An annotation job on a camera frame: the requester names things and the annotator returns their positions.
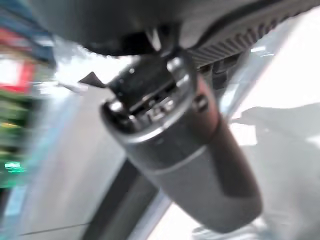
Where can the dark right robot hand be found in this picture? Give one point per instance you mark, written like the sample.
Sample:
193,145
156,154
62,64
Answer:
185,140

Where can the blurred colourful shelf goods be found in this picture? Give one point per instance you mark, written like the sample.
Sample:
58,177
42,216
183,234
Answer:
15,105

